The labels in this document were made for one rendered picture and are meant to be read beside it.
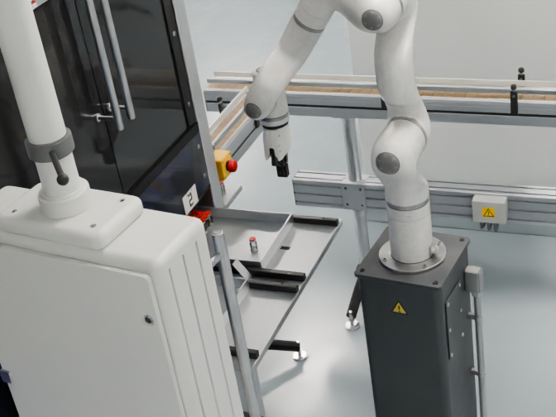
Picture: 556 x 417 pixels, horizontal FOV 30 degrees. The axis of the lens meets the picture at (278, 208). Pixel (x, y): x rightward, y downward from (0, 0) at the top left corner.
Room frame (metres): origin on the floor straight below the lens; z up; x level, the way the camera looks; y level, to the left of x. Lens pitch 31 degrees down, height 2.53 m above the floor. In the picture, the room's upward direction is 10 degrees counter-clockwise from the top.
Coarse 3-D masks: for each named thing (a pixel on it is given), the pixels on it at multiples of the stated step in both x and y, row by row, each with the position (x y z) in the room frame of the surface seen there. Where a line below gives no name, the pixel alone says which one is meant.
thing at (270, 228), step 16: (208, 208) 2.79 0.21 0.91; (224, 208) 2.77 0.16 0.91; (224, 224) 2.73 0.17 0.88; (240, 224) 2.72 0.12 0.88; (256, 224) 2.70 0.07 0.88; (272, 224) 2.68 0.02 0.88; (288, 224) 2.64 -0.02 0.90; (208, 240) 2.66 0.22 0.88; (240, 240) 2.63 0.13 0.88; (256, 240) 2.61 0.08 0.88; (272, 240) 2.60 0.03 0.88; (240, 256) 2.54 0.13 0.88; (256, 256) 2.52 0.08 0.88
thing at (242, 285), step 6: (216, 276) 2.41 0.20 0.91; (216, 282) 2.41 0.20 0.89; (234, 282) 2.39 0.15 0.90; (240, 282) 2.38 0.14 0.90; (246, 282) 2.36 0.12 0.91; (222, 288) 2.39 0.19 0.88; (240, 288) 2.33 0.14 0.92; (246, 288) 2.35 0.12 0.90; (222, 294) 2.37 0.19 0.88; (240, 294) 2.32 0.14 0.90; (246, 294) 2.35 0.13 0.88; (222, 300) 2.33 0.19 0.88; (240, 300) 2.31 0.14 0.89; (222, 306) 2.31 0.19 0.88; (222, 312) 2.28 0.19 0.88; (228, 318) 2.24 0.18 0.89
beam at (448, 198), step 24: (312, 192) 3.50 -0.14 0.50; (336, 192) 3.46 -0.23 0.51; (360, 192) 3.41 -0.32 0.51; (384, 192) 3.37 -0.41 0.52; (432, 192) 3.29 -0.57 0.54; (456, 192) 3.24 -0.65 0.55; (480, 192) 3.21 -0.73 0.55; (504, 192) 3.19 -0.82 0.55; (528, 192) 3.16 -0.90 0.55; (552, 192) 3.13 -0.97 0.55; (432, 216) 3.29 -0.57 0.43; (456, 216) 3.25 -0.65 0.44; (528, 216) 3.13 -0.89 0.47; (552, 216) 3.09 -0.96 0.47
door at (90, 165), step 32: (64, 0) 2.38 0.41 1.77; (64, 32) 2.35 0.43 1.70; (0, 64) 2.13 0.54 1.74; (64, 64) 2.32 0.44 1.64; (0, 96) 2.10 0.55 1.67; (64, 96) 2.29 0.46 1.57; (96, 96) 2.40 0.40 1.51; (0, 128) 2.07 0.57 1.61; (96, 128) 2.37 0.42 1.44; (0, 160) 2.05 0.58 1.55; (96, 160) 2.34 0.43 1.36
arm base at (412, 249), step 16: (400, 224) 2.38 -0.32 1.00; (416, 224) 2.37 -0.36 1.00; (400, 240) 2.38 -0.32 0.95; (416, 240) 2.37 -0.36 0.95; (432, 240) 2.41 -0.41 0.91; (384, 256) 2.43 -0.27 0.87; (400, 256) 2.39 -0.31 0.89; (416, 256) 2.37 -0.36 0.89; (432, 256) 2.39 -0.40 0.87; (400, 272) 2.35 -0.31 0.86; (416, 272) 2.34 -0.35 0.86
